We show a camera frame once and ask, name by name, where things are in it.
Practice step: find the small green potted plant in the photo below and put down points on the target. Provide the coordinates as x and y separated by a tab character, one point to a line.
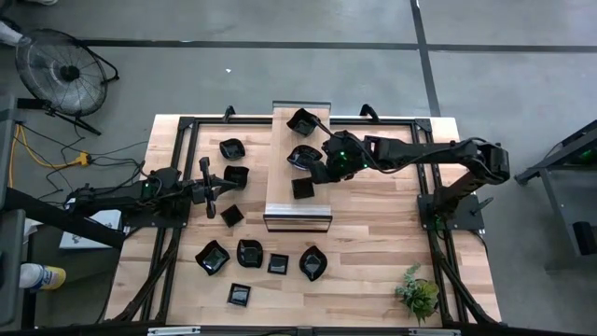
417	294

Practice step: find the silver metal bracket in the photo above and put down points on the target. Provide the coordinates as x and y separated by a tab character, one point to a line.
173	331
434	332

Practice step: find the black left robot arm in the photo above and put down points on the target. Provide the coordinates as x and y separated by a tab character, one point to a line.
116	196

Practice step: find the white cardboard box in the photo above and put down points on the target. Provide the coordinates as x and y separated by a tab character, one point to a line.
109	218

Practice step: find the black arched clamp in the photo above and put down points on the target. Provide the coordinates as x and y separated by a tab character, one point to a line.
369	111
228	112

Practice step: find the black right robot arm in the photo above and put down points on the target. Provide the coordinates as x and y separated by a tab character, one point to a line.
429	151

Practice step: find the wooden shelf with black frame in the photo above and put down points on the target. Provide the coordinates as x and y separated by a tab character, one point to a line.
284	186

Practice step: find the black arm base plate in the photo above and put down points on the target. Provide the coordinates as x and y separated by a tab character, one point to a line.
466	218
140	220

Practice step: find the black metal beam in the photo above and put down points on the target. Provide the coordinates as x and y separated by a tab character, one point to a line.
56	217

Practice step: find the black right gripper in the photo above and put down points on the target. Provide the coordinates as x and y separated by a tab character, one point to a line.
338	156

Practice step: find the black floor fan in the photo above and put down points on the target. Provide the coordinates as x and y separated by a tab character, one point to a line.
63	72

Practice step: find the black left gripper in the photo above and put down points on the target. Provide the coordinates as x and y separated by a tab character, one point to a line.
207	191

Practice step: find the person's white shoe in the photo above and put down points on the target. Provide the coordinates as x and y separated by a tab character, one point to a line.
42	1
9	35

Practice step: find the white yellow wipes canister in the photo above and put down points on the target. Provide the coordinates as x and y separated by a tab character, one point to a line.
42	276

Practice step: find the grey neighbouring workstation frame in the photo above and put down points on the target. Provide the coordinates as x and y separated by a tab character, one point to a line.
559	158

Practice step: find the black box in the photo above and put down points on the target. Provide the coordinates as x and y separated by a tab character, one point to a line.
585	238

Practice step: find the grey equipment cabinet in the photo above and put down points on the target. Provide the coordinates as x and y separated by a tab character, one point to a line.
7	140

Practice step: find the black rounded square mini plate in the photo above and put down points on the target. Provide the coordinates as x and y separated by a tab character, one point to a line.
237	172
249	253
303	122

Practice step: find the black leaf-shaped mini plate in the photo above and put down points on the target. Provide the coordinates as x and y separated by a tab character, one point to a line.
313	262
231	148
301	157

